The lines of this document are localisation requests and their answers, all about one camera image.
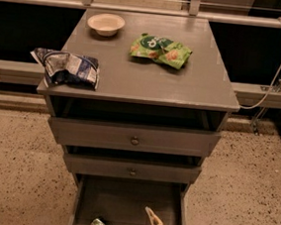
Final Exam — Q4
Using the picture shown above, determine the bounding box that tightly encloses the round brass top knob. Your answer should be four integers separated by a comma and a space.
131, 137, 140, 146

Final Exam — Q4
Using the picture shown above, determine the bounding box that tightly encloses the green chip bag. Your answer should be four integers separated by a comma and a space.
130, 33, 192, 69

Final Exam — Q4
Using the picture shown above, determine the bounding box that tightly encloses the grey open bottom drawer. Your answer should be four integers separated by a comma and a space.
68, 175, 184, 225

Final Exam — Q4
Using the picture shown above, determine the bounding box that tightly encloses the grey top drawer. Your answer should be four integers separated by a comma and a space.
49, 117, 221, 158

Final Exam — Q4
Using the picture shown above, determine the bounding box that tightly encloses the grey wooden drawer cabinet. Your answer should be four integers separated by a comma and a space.
24, 2, 249, 225

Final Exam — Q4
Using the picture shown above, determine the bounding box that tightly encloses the white bowl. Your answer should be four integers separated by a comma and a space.
87, 13, 126, 37

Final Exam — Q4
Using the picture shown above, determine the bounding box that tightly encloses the grey middle drawer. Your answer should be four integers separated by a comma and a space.
63, 154, 201, 183

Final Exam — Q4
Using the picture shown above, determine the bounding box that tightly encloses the blue white chip bag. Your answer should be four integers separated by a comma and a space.
30, 48, 100, 89

